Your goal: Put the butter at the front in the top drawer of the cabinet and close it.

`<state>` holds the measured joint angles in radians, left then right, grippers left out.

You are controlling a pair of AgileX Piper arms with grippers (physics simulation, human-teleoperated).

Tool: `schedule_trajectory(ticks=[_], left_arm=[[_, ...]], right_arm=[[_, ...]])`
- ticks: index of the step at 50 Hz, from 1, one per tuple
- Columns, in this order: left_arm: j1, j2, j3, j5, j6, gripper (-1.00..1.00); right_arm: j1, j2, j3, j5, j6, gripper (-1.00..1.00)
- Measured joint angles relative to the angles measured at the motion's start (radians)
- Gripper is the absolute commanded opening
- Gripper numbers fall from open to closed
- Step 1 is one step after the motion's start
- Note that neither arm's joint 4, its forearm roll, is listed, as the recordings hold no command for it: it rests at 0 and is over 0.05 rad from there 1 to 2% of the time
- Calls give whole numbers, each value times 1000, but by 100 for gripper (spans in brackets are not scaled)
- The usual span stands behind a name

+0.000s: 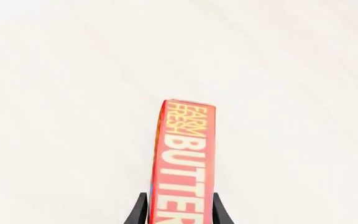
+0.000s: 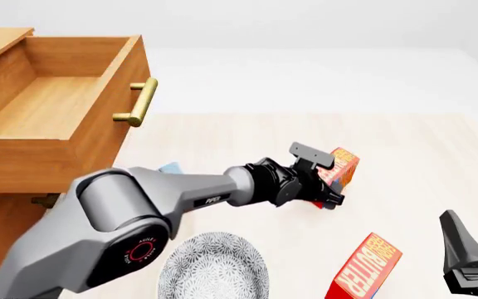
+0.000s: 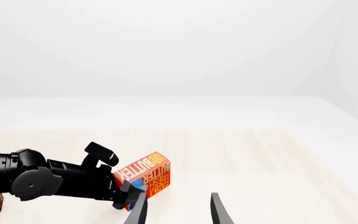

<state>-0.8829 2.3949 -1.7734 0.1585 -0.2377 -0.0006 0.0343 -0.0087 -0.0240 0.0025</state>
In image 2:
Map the closed wooden drawer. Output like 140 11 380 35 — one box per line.
0 192 74 276

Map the red orange butter box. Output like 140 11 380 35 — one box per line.
324 232 403 299
310 146 361 212

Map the open wooden drawer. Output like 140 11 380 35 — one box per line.
0 34 153 194

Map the pale blue box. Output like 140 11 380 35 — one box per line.
157 160 183 174

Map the left camera plate on stalk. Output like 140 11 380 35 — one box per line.
289 141 336 172

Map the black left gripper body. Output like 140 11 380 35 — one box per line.
291 167 334 203

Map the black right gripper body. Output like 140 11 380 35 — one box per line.
442 262 478 296

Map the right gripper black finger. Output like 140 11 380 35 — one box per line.
438 209 478 272

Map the grey patterned bowl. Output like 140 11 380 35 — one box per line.
157 231 271 299

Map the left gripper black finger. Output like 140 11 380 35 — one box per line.
320 186 346 208

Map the long brass drawer handle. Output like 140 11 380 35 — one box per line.
111 77 159 128

